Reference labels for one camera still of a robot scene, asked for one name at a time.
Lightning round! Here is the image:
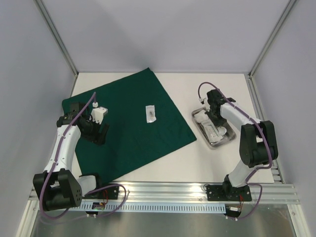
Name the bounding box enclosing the suture packet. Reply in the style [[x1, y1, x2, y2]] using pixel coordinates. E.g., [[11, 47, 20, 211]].
[[201, 121, 219, 137], [206, 131, 223, 143]]

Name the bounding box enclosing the stainless steel tray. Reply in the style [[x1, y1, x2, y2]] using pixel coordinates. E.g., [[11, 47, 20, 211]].
[[191, 107, 237, 149]]

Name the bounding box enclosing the clear pouch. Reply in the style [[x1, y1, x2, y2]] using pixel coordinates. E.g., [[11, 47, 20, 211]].
[[145, 105, 157, 123], [201, 109, 209, 117]]

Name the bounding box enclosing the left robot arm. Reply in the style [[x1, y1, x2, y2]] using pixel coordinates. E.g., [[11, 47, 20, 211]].
[[33, 102, 109, 211]]

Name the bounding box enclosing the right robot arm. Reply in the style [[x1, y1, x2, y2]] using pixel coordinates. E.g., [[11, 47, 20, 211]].
[[205, 89, 278, 200]]

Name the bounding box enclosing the green surgical cloth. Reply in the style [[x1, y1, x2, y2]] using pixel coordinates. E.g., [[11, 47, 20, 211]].
[[62, 69, 196, 183]]

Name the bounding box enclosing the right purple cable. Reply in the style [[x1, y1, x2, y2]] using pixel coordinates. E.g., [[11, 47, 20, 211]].
[[198, 82, 275, 220]]

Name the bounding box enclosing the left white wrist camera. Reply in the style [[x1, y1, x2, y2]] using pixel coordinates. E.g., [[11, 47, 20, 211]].
[[91, 107, 108, 124]]

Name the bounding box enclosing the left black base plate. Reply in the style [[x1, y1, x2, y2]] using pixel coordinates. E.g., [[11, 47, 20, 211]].
[[84, 184, 120, 200]]

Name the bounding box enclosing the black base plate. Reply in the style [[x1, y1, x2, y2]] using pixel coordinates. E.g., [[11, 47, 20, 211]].
[[84, 184, 120, 200], [206, 185, 252, 201]]

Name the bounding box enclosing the grey slotted cable duct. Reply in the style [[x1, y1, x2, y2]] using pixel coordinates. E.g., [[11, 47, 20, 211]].
[[70, 201, 226, 214]]

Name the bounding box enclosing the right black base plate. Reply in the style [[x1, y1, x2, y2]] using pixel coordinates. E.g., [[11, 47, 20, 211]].
[[206, 185, 252, 201]]

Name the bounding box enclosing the aluminium front rail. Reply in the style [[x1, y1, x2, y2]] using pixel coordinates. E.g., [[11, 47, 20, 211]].
[[29, 180, 300, 204]]

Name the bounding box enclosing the right aluminium frame post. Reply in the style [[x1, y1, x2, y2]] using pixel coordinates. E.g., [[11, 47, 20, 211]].
[[248, 0, 299, 79]]

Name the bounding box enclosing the aluminium frame post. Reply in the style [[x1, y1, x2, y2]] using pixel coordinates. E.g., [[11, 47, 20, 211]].
[[34, 0, 79, 78], [248, 0, 299, 79]]

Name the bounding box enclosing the left aluminium frame post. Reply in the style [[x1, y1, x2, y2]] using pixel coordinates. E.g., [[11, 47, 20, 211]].
[[34, 0, 79, 78]]

